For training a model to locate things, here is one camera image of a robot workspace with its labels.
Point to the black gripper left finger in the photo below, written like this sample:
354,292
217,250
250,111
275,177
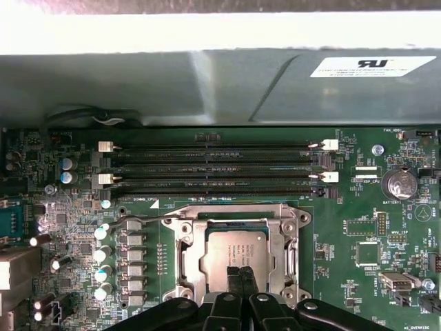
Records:
220,310

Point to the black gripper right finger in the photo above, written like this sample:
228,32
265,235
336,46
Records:
265,310

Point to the metal socket cover frame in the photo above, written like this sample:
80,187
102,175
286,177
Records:
191,262

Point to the silver topped green CPU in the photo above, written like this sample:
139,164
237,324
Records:
220,251

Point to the metal CPU socket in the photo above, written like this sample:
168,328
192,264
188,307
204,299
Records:
289,211

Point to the green motherboard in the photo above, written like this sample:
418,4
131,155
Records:
344,241

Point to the internal USB port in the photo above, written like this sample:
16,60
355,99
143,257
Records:
396,284

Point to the silver coin cell battery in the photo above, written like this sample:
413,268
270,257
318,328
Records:
401,188

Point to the black and grey PC case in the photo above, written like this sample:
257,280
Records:
138,86

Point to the white label sticker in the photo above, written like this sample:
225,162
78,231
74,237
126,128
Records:
372,65

